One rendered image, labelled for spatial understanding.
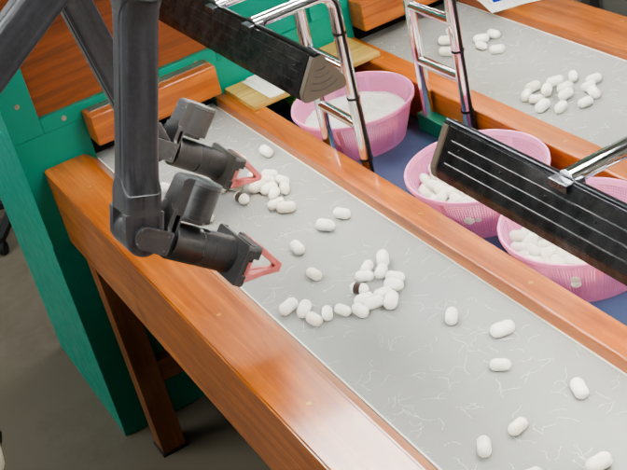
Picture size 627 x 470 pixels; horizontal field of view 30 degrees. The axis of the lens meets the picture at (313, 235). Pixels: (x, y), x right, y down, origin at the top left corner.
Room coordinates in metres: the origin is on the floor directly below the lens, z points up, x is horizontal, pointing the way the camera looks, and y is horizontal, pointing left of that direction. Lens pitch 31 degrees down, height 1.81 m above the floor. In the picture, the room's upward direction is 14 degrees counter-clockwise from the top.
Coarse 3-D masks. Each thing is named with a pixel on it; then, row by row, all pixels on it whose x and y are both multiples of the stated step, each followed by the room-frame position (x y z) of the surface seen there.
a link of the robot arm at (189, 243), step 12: (180, 216) 1.47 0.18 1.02; (180, 228) 1.47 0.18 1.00; (192, 228) 1.48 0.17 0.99; (180, 240) 1.46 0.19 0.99; (192, 240) 1.47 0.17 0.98; (204, 240) 1.48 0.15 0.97; (168, 252) 1.46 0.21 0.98; (180, 252) 1.46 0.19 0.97; (192, 252) 1.46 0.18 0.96; (192, 264) 1.47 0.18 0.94
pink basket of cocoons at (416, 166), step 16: (432, 144) 1.97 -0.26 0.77; (512, 144) 1.94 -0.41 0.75; (528, 144) 1.91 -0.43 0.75; (544, 144) 1.87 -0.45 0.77; (416, 160) 1.94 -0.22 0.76; (544, 160) 1.84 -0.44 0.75; (416, 176) 1.91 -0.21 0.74; (416, 192) 1.81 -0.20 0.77; (448, 208) 1.76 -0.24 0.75; (464, 208) 1.74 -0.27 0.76; (480, 208) 1.73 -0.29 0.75; (464, 224) 1.76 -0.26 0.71; (480, 224) 1.75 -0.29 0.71; (496, 224) 1.75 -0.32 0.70
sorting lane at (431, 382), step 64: (320, 192) 1.95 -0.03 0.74; (320, 256) 1.72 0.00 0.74; (384, 320) 1.50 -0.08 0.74; (512, 320) 1.41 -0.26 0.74; (384, 384) 1.34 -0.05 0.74; (448, 384) 1.31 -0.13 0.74; (512, 384) 1.27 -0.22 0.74; (448, 448) 1.18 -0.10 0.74; (512, 448) 1.15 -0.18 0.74; (576, 448) 1.12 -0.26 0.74
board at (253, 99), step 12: (324, 48) 2.55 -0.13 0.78; (360, 48) 2.50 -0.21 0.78; (372, 48) 2.48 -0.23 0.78; (360, 60) 2.44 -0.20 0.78; (240, 84) 2.47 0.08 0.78; (240, 96) 2.40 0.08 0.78; (252, 96) 2.38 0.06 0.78; (264, 96) 2.37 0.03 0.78; (276, 96) 2.35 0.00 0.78; (252, 108) 2.34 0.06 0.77
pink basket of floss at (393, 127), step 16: (368, 80) 2.37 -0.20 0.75; (384, 80) 2.35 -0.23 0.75; (400, 80) 2.31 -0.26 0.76; (400, 96) 2.30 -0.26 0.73; (304, 112) 2.32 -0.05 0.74; (400, 112) 2.17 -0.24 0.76; (304, 128) 2.19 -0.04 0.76; (336, 128) 2.14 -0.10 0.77; (352, 128) 2.13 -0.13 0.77; (368, 128) 2.13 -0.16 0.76; (384, 128) 2.15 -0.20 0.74; (400, 128) 2.18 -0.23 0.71; (336, 144) 2.16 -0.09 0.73; (352, 144) 2.15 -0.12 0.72; (384, 144) 2.16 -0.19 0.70
